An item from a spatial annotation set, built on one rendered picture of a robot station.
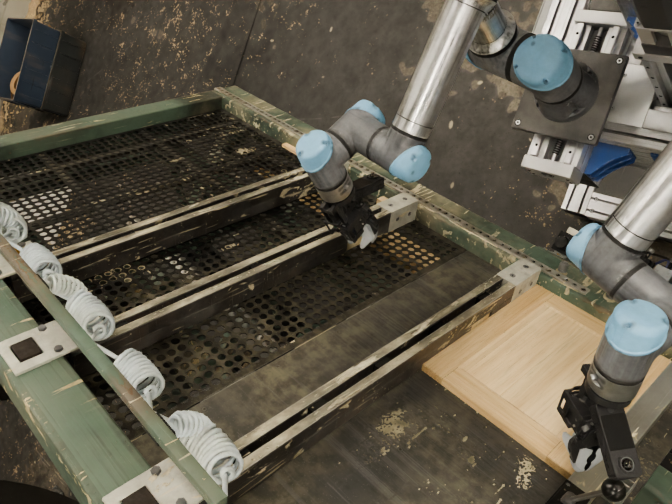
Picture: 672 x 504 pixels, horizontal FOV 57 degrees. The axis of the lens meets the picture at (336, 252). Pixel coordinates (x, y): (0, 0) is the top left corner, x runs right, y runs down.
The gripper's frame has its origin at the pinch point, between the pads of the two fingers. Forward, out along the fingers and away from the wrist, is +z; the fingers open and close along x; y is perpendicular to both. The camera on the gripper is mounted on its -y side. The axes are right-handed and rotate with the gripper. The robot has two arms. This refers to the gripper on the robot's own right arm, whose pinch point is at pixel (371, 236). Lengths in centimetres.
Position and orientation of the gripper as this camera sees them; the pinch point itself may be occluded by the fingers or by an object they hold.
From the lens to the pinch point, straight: 150.0
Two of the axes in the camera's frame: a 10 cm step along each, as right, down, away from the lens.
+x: 7.5, 3.1, -5.8
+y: -5.5, 7.7, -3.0
